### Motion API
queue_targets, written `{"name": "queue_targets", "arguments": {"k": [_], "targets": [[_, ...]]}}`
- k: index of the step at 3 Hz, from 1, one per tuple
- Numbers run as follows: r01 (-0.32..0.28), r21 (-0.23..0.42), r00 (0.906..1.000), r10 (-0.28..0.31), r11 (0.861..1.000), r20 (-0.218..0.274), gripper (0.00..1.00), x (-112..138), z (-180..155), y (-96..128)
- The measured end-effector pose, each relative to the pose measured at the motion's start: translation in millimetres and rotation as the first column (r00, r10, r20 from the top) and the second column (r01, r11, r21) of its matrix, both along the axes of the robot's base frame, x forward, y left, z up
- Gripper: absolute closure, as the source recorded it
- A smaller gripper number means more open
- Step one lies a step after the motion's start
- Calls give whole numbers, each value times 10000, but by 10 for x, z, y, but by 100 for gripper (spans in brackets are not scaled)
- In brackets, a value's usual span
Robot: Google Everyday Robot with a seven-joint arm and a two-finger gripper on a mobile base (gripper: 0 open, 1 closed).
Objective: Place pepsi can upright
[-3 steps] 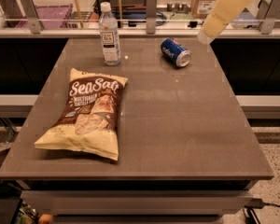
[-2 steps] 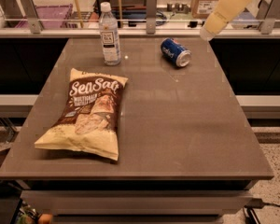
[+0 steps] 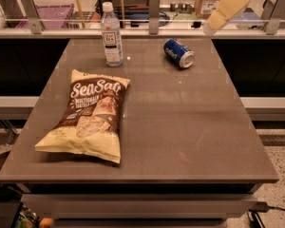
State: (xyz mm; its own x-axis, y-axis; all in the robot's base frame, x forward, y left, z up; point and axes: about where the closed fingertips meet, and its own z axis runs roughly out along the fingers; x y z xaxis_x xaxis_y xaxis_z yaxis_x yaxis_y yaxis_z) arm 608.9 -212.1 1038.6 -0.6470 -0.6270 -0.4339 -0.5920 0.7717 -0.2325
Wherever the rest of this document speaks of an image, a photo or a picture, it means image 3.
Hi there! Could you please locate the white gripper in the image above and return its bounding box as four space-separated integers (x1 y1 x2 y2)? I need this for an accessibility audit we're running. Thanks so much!
203 0 250 36

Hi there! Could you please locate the blue pepsi can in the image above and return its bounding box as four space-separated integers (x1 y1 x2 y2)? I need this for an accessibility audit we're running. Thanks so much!
163 38 195 68

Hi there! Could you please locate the clear tea bottle white cap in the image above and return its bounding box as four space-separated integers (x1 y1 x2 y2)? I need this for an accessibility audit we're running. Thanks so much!
101 2 124 67

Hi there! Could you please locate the grey table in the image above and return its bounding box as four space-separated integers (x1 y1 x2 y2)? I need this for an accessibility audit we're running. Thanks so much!
0 37 279 228

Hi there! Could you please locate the purple plastic crate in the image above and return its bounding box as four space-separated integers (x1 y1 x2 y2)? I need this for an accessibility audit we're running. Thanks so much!
16 4 74 29

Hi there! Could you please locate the sea salt chips bag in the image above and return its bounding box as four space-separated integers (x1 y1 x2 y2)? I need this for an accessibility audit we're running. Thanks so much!
35 69 130 163

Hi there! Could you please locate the metal railing post right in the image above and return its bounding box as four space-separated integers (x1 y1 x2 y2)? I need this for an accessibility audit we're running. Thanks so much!
264 0 285 35

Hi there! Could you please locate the metal railing post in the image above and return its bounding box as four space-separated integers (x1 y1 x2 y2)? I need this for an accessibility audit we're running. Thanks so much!
149 0 160 35
264 0 285 35
21 0 44 34

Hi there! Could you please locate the metal railing post middle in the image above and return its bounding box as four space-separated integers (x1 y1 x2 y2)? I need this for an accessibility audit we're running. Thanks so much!
149 0 160 35

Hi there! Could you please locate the metal railing post left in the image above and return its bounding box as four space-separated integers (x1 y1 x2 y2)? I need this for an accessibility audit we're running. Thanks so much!
21 0 44 34

